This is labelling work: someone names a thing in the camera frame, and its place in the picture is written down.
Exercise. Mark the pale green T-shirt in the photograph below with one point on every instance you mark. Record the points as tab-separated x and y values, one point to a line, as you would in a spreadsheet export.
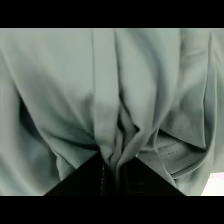
100	83

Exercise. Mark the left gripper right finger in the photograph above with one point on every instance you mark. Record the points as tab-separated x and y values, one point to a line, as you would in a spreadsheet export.
145	181

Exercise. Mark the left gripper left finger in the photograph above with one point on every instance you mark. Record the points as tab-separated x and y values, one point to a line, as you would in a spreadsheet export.
85	181

